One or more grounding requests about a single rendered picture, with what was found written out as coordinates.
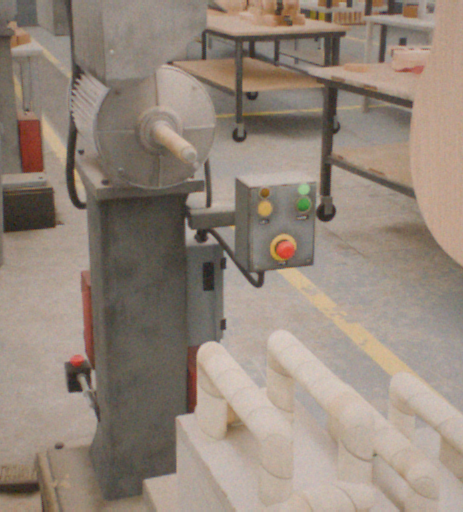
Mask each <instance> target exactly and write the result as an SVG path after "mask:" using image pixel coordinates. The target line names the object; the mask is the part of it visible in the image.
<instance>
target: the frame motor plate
mask: <svg viewBox="0 0 463 512"><path fill-rule="evenodd" d="M97 155H98V154H97V153H96V152H95V150H89V149H82V148H80V149H77V151H75V165H74V169H75V170H76V171H78V173H79V175H80V177H81V178H82V180H83V181H84V183H85V184H86V187H87V188H89V190H90V191H91V192H92V194H93V195H94V198H95V199H96V201H108V200H120V199H132V198H145V197H157V196H169V194H182V193H194V192H204V190H205V184H204V179H203V178H202V177H201V176H200V175H198V174H197V173H195V174H193V175H192V176H191V177H190V178H188V183H180V184H178V185H176V186H173V187H169V188H165V189H142V188H138V187H127V188H116V186H115V185H114V183H113V182H112V180H110V179H109V178H108V177H107V175H106V174H105V173H104V171H103V169H102V168H101V167H99V166H98V164H97V163H96V162H95V156H97Z"/></svg>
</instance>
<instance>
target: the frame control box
mask: <svg viewBox="0 0 463 512"><path fill-rule="evenodd" d="M305 182H307V184H308V185H309V188H310V189H309V192H308V193H307V194H306V196H301V194H298V192H297V187H298V185H300V184H302V183H305ZM263 186H268V187H269V188H270V190H271V194H270V197H269V198H268V199H260V198H259V196H258V190H259V188H260V187H263ZM316 194H317V181H316V180H315V179H313V178H310V177H309V176H307V175H306V174H304V173H302V172H300V171H296V172H283V173H270V174H257V175H244V176H237V177H236V179H234V252H233V251H232V249H231V248H230V246H229V245H228V243H227V242H226V241H225V239H224V238H223V237H221V236H220V235H219V233H218V232H217V231H216V230H215V229H214V228H207V229H203V230H202V232H201V235H200V238H199V237H198V239H197V240H195V241H197V242H199V243H206V242H207V240H208V236H207V233H211V235H212V236H213V237H214V238H215V239H216V241H217V242H218V243H219V244H220V245H221V248H223V249H224V250H225V252H226V253H227V254H228V256H229V257H230V258H231V261H232V262H233V263H234V265H236V266H237V267H238V269H239V270H240V271H241V273H242V275H243V276H244V277H245V279H246V280H247V281H249V282H250V283H251V284H252V285H253V286H254V288H256V289H259V288H263V285H264V282H265V271H269V270H278V269H288V268H296V267H305V266H313V265H314V252H315V223H316ZM303 198H306V199H307V200H309V202H310V206H309V209H308V210H307V211H305V212H301V211H299V210H298V209H297V202H298V201H300V200H301V199H303ZM263 202H268V203H270V205H271V212H270V213H269V214H268V215H262V214H259V212H258V206H259V204H260V203H263ZM283 241H290V242H291V243H292V244H293V245H294V248H295V252H294V254H293V256H292V257H290V258H288V259H283V258H281V257H280V256H279V255H278V253H277V249H278V245H279V244H280V243H281V242H283ZM251 272H256V275H258V279H257V280H256V279H255V278H254V277H253V276H252V275H251Z"/></svg>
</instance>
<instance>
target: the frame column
mask: <svg viewBox="0 0 463 512"><path fill-rule="evenodd" d="M80 179H81V181H82V184H83V187H84V190H85V199H86V218H88V238H89V257H90V277H91V297H92V317H93V337H94V356H95V376H96V396H97V401H98V405H99V407H100V422H97V430H95V434H94V438H93V440H92V443H91V446H90V449H89V454H90V458H91V461H92V464H93V468H94V471H95V474H96V478H97V481H98V484H99V488H100V491H102V494H103V498H104V499H105V500H108V501H113V500H118V499H124V498H130V496H136V495H141V494H143V492H142V482H143V480H148V478H153V477H159V476H164V475H171V474H176V462H177V430H176V417H177V416H181V415H187V414H189V390H188V318H187V246H186V202H187V200H188V197H189V194H190V193H182V194H169V196H157V197H145V198H132V199H120V200H108V201H96V199H95V198H94V195H93V194H92V192H91V191H90V190H89V188H87V187H86V184H85V183H84V181H83V180H82V178H81V177H80Z"/></svg>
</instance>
